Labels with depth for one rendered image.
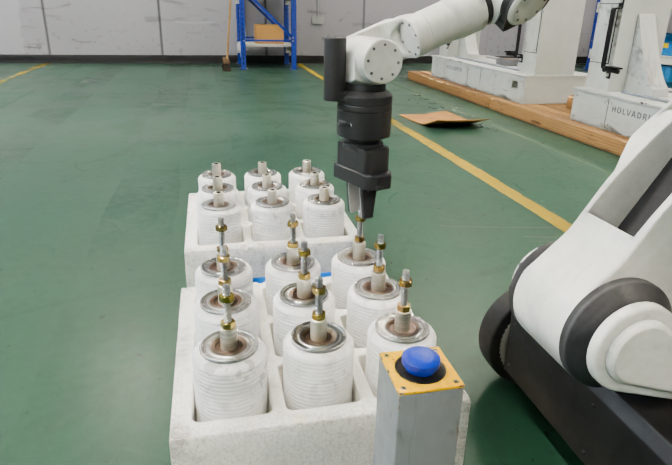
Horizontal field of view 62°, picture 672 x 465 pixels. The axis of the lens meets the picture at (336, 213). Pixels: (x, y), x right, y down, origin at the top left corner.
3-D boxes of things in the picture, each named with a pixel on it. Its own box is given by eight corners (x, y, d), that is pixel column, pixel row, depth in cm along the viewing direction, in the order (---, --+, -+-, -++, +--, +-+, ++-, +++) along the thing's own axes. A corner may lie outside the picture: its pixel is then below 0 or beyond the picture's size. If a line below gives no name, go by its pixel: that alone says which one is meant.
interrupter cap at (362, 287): (352, 300, 85) (352, 296, 85) (355, 278, 92) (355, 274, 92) (402, 303, 84) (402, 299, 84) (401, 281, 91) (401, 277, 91)
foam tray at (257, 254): (327, 243, 167) (328, 186, 160) (360, 309, 131) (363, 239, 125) (193, 253, 158) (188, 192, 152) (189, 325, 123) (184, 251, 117)
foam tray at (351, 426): (380, 348, 116) (385, 271, 110) (458, 501, 81) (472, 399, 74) (187, 370, 108) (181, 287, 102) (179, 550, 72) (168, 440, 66)
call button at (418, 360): (430, 358, 61) (432, 342, 60) (445, 381, 57) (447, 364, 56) (395, 362, 60) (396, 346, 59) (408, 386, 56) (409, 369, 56)
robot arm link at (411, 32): (341, 81, 93) (410, 49, 95) (363, 88, 85) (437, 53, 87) (328, 43, 90) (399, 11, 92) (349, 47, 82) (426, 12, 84)
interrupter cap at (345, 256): (376, 249, 103) (376, 246, 103) (383, 267, 96) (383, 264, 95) (335, 250, 102) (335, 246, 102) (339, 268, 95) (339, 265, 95)
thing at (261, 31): (281, 42, 647) (280, 24, 640) (284, 43, 624) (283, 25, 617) (254, 42, 640) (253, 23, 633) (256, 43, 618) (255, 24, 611)
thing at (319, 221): (337, 260, 139) (339, 192, 133) (346, 278, 131) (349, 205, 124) (299, 263, 137) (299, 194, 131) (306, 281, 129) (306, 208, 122)
